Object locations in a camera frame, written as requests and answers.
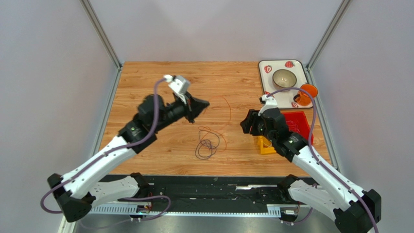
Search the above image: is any yellow plastic bin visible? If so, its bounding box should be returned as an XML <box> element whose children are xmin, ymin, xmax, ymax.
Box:
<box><xmin>257</xmin><ymin>136</ymin><xmax>276</xmax><ymax>155</ymax></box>

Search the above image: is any strawberry pattern tray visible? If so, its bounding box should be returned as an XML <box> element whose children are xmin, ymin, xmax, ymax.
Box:
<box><xmin>258</xmin><ymin>60</ymin><xmax>312</xmax><ymax>109</ymax></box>

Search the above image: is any beige ceramic bowl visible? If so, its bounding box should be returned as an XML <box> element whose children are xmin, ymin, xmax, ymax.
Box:
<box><xmin>272</xmin><ymin>69</ymin><xmax>297</xmax><ymax>90</ymax></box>

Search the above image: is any red plastic bin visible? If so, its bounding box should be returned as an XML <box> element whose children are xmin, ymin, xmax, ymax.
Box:
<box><xmin>282</xmin><ymin>111</ymin><xmax>311</xmax><ymax>140</ymax></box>

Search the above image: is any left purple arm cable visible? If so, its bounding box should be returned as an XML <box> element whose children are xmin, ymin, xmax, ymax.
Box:
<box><xmin>40</xmin><ymin>77</ymin><xmax>172</xmax><ymax>222</ymax></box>

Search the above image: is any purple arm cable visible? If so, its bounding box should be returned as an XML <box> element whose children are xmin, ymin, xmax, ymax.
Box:
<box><xmin>266</xmin><ymin>87</ymin><xmax>380</xmax><ymax>233</ymax></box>
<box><xmin>40</xmin><ymin>77</ymin><xmax>172</xmax><ymax>222</ymax></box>

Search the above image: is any orange mug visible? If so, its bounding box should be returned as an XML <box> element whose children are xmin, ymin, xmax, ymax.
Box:
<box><xmin>293</xmin><ymin>84</ymin><xmax>318</xmax><ymax>106</ymax></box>

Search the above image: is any coloured wire bundle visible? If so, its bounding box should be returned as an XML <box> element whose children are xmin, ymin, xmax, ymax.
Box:
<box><xmin>194</xmin><ymin>126</ymin><xmax>228</xmax><ymax>160</ymax></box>

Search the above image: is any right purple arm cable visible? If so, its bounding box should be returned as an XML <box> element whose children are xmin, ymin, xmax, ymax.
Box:
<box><xmin>266</xmin><ymin>87</ymin><xmax>380</xmax><ymax>233</ymax></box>

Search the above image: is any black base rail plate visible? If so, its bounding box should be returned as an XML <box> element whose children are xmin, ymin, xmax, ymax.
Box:
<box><xmin>117</xmin><ymin>174</ymin><xmax>311</xmax><ymax>214</ymax></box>

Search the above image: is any thin white wire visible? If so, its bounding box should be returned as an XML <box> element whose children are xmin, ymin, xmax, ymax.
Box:
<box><xmin>286</xmin><ymin>117</ymin><xmax>308</xmax><ymax>133</ymax></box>

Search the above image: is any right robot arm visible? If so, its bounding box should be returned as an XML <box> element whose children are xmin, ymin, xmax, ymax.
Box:
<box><xmin>240</xmin><ymin>108</ymin><xmax>381</xmax><ymax>233</ymax></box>

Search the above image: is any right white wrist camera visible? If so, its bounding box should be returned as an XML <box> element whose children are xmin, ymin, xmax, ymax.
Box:
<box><xmin>258</xmin><ymin>95</ymin><xmax>278</xmax><ymax>116</ymax></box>

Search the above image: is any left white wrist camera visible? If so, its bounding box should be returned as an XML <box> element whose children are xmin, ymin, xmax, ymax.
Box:
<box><xmin>163</xmin><ymin>74</ymin><xmax>191</xmax><ymax>104</ymax></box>

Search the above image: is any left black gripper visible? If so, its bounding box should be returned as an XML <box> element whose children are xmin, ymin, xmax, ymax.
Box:
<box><xmin>153</xmin><ymin>92</ymin><xmax>209</xmax><ymax>133</ymax></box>

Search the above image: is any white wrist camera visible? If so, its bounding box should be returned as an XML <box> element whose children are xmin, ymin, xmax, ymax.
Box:
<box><xmin>163</xmin><ymin>74</ymin><xmax>191</xmax><ymax>104</ymax></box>
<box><xmin>258</xmin><ymin>95</ymin><xmax>278</xmax><ymax>116</ymax></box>

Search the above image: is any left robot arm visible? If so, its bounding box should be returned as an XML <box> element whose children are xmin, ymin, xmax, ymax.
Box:
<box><xmin>47</xmin><ymin>93</ymin><xmax>210</xmax><ymax>222</ymax></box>

